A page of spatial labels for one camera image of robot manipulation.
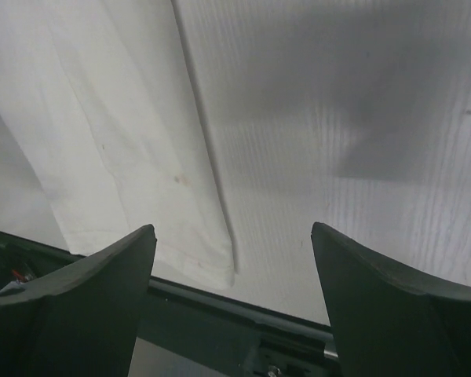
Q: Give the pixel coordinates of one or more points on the white t shirt red print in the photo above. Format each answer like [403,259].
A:
[97,95]

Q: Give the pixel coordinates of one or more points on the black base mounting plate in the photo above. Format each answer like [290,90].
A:
[230,337]

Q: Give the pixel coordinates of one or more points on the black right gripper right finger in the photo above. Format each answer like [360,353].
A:
[387,318]

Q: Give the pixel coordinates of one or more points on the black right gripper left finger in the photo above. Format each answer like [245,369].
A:
[71,315]

